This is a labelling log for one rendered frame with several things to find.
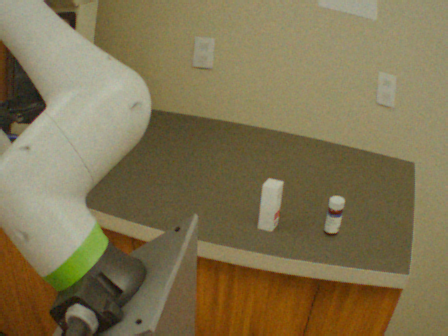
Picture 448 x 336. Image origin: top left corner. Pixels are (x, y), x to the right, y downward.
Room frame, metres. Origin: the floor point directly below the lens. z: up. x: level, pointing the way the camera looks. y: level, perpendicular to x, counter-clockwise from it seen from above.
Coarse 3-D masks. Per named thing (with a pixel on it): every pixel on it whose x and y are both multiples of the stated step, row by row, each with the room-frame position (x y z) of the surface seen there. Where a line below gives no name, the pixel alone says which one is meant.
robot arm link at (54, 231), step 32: (32, 128) 0.60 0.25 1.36; (0, 160) 0.55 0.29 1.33; (32, 160) 0.55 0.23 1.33; (64, 160) 0.57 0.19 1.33; (0, 192) 0.52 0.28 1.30; (32, 192) 0.53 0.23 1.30; (64, 192) 0.56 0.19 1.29; (0, 224) 0.53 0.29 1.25; (32, 224) 0.52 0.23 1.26; (64, 224) 0.54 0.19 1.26; (96, 224) 0.58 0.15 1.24; (32, 256) 0.51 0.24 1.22; (64, 256) 0.52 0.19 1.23; (96, 256) 0.54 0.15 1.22; (64, 288) 0.51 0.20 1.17
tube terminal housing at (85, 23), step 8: (88, 0) 1.54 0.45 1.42; (96, 0) 1.59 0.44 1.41; (56, 8) 1.53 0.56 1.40; (64, 8) 1.52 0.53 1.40; (72, 8) 1.51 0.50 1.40; (80, 8) 1.50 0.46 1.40; (88, 8) 1.55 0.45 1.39; (96, 8) 1.60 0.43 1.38; (80, 16) 1.51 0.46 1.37; (88, 16) 1.55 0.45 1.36; (80, 24) 1.51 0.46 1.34; (88, 24) 1.56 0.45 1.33; (80, 32) 1.52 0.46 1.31; (88, 32) 1.56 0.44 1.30; (16, 128) 1.58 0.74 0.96; (24, 128) 1.57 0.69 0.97
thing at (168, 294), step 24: (192, 216) 0.67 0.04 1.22; (168, 240) 0.64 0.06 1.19; (192, 240) 0.64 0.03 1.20; (144, 264) 0.61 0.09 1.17; (168, 264) 0.56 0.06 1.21; (192, 264) 0.64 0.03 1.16; (144, 288) 0.53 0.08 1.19; (168, 288) 0.50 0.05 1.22; (192, 288) 0.65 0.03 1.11; (144, 312) 0.46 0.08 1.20; (168, 312) 0.49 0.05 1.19; (192, 312) 0.65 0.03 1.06
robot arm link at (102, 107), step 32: (0, 0) 0.76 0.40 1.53; (32, 0) 0.76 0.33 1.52; (0, 32) 0.74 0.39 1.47; (32, 32) 0.71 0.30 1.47; (64, 32) 0.72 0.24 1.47; (32, 64) 0.69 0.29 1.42; (64, 64) 0.67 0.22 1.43; (96, 64) 0.67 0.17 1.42; (64, 96) 0.63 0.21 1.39; (96, 96) 0.63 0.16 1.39; (128, 96) 0.64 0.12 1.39; (64, 128) 0.59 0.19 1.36; (96, 128) 0.61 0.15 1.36; (128, 128) 0.63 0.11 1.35; (96, 160) 0.60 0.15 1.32
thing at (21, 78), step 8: (64, 16) 1.50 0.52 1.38; (72, 16) 1.49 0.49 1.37; (72, 24) 1.49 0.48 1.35; (16, 64) 1.57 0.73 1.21; (16, 72) 1.57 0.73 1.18; (24, 72) 1.55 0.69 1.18; (16, 80) 1.57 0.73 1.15; (24, 80) 1.55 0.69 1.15; (16, 88) 1.57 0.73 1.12; (24, 88) 1.55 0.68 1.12; (32, 88) 1.54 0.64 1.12; (24, 96) 1.55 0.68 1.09; (32, 96) 1.54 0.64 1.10; (40, 96) 1.53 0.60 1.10; (24, 104) 1.55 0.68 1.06; (32, 104) 1.54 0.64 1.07; (32, 120) 1.54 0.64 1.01
